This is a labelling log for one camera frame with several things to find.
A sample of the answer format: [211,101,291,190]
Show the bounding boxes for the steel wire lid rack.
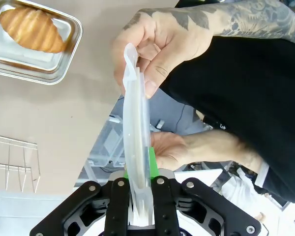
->
[0,134,41,194]

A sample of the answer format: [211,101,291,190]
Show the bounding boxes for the person in black t-shirt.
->
[159,36,295,205]

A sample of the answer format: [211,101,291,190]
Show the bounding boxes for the rectangular stainless steel container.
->
[0,0,84,86]

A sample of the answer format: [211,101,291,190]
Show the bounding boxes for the golden brown croissant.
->
[0,6,67,54]

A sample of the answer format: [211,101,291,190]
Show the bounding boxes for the clear plastic snap-lock lid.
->
[122,43,155,227]

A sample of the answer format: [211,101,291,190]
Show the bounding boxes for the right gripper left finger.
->
[29,169,132,236]

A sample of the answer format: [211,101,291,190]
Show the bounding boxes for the person's tattooed right forearm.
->
[206,0,295,50]

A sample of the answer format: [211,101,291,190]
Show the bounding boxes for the person's right hand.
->
[110,7,213,99]

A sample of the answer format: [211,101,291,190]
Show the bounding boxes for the clear plastic storage bin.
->
[87,114,128,170]

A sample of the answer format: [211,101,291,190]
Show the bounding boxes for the person's left hand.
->
[149,131,194,172]

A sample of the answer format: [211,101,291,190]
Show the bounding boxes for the person's left forearm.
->
[185,130,270,180]

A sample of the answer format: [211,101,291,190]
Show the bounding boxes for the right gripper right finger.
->
[147,147,263,236]

